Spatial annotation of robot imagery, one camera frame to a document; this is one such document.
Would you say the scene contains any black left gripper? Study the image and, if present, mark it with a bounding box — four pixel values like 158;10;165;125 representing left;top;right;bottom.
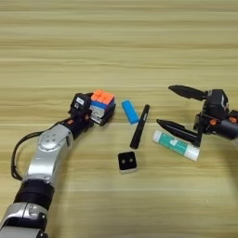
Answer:
68;92;117;130

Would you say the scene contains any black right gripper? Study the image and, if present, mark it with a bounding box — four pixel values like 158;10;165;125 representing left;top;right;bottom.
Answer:
156;85;231;148

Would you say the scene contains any multicolour puzzle cube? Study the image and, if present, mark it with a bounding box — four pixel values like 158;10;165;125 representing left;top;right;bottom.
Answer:
88;89;116;125

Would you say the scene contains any black marker pen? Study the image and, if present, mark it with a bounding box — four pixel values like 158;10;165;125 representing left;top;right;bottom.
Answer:
129;104;151;150

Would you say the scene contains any green white glue stick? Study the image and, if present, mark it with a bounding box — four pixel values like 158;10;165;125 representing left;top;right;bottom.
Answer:
152;129;200;162

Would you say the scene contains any black square box white base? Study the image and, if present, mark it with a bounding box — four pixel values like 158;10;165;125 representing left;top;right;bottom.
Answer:
117;151;139;175

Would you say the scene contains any blue eraser block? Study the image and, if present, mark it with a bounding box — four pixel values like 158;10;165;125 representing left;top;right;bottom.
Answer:
121;99;139;126

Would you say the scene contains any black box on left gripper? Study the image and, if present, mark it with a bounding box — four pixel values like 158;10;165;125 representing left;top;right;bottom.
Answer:
73;92;93;110

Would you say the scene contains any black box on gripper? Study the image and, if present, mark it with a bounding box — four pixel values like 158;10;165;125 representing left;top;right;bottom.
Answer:
73;92;93;110
218;91;231;112

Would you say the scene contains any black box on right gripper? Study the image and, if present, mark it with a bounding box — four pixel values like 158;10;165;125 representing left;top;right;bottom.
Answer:
218;91;231;112

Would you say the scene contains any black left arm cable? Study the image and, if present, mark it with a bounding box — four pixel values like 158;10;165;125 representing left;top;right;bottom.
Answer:
10;121;73;182

